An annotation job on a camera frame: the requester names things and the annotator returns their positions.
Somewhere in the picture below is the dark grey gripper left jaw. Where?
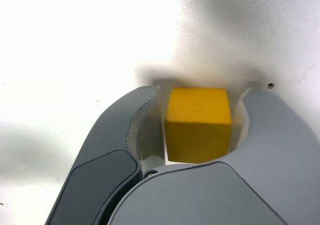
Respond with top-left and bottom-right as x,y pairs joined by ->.
46,84 -> 168,225

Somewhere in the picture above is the yellow cube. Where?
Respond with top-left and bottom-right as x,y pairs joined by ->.
164,87 -> 232,165

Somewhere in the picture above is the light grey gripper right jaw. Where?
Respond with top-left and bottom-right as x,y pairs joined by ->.
107,87 -> 320,225

